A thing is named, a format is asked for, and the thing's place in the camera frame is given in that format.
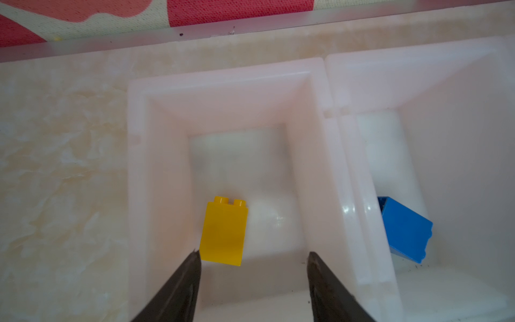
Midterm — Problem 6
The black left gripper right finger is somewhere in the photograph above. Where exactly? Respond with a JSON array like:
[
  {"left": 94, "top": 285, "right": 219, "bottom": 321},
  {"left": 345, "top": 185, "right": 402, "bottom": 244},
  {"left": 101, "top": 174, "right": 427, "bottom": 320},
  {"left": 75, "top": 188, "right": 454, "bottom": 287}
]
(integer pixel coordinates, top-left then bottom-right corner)
[{"left": 307, "top": 252, "right": 374, "bottom": 322}]

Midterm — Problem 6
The white left plastic bin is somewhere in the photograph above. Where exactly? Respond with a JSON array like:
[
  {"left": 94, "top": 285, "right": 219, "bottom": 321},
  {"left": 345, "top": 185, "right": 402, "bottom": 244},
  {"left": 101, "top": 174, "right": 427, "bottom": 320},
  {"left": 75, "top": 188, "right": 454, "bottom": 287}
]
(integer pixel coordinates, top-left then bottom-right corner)
[{"left": 126, "top": 57, "right": 405, "bottom": 322}]

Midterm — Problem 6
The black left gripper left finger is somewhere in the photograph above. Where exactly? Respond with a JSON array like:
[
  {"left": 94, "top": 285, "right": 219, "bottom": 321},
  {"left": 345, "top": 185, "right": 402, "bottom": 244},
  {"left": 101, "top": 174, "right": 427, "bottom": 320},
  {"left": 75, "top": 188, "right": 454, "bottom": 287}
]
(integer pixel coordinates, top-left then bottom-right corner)
[{"left": 132, "top": 251, "right": 202, "bottom": 322}]

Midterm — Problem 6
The white middle plastic bin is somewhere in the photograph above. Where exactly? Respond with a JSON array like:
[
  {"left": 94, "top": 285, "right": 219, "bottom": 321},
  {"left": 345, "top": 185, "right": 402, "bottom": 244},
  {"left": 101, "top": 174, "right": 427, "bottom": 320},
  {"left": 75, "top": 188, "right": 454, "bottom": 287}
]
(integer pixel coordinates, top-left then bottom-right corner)
[{"left": 325, "top": 36, "right": 514, "bottom": 321}]

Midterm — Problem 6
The yellow lego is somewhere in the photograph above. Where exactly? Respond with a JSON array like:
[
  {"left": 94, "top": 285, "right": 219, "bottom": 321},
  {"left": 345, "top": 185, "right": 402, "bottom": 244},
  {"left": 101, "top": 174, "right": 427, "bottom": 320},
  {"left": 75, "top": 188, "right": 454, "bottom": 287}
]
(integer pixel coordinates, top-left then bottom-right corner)
[{"left": 199, "top": 196, "right": 249, "bottom": 266}]

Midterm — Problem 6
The blue lego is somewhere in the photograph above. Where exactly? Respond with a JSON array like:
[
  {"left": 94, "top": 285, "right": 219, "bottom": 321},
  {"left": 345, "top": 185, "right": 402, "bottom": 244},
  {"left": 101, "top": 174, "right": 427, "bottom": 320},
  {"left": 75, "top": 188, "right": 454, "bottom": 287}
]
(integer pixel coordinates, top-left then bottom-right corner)
[{"left": 378, "top": 197, "right": 433, "bottom": 264}]

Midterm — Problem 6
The white plastic bin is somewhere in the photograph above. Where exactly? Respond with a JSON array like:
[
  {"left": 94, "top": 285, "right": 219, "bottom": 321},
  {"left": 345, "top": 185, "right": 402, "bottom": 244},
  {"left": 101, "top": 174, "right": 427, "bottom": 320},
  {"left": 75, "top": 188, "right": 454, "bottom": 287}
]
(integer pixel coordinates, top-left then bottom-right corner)
[
  {"left": 325, "top": 36, "right": 514, "bottom": 321},
  {"left": 126, "top": 57, "right": 405, "bottom": 322}
]

